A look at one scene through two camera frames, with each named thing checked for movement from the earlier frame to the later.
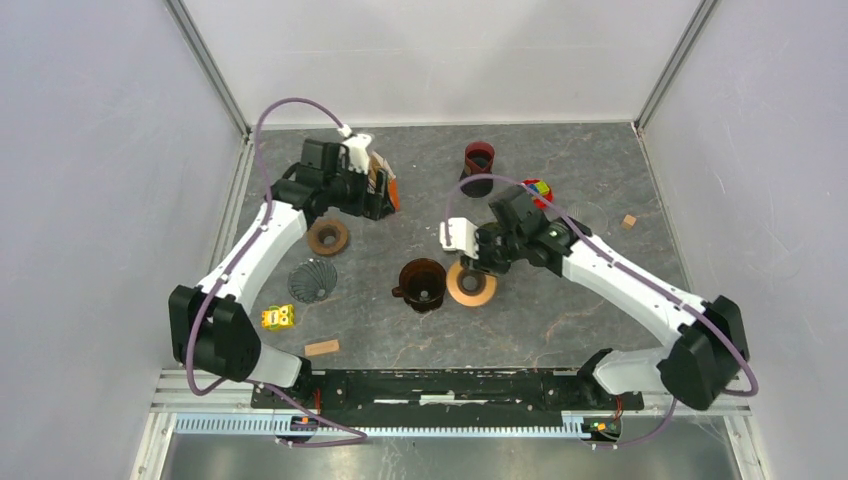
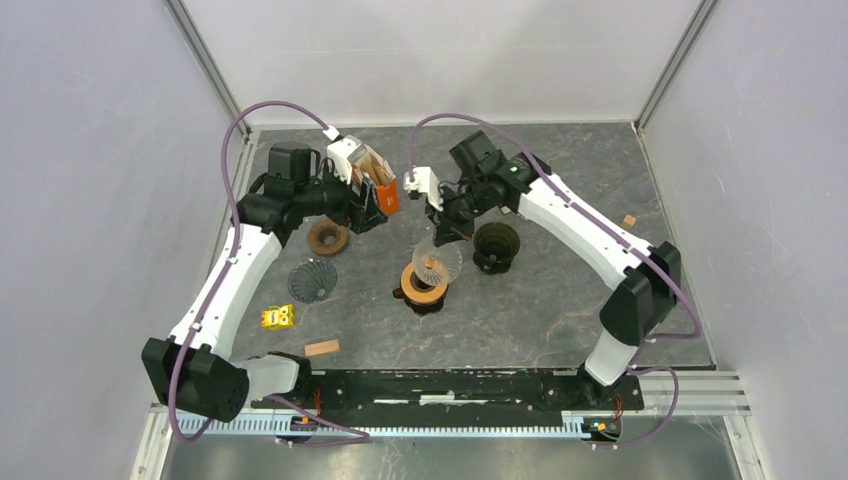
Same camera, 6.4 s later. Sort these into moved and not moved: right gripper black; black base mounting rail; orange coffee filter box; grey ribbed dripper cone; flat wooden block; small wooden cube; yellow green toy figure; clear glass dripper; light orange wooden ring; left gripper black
Moved: light orange wooden ring; clear glass dripper; right gripper black; left gripper black
Not moved: flat wooden block; black base mounting rail; grey ribbed dripper cone; yellow green toy figure; orange coffee filter box; small wooden cube
